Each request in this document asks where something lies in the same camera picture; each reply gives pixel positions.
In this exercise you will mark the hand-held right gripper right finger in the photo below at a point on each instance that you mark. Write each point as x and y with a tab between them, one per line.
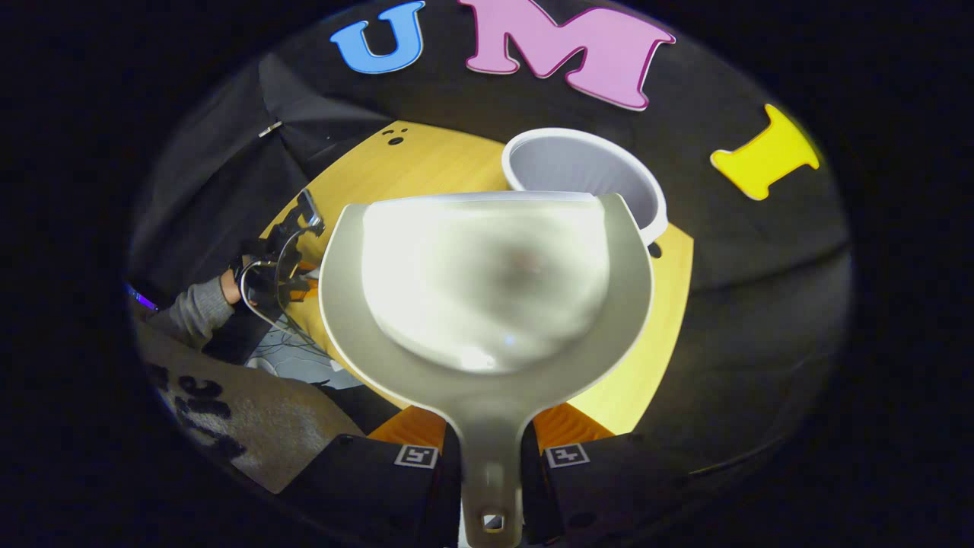
593	495

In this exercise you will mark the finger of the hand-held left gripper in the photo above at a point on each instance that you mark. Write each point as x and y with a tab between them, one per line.
303	290

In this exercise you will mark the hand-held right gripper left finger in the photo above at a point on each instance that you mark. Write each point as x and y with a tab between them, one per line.
380	495

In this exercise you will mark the white dustpan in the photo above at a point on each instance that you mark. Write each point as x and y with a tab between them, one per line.
487	289

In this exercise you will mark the white garbage bin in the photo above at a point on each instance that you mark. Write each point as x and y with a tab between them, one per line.
578	164

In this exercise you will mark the wooden desktop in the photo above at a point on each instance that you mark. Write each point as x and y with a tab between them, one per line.
441	164

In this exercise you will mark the blue glowing device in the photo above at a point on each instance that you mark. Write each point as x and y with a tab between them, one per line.
141	297

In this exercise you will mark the person's grey printed clothing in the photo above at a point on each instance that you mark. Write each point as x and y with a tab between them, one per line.
266	426

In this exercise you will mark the white cloth clip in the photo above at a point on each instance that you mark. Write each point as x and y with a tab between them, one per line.
269	129

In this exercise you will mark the black backdrop cloth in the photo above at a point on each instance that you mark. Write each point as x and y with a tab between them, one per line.
456	99

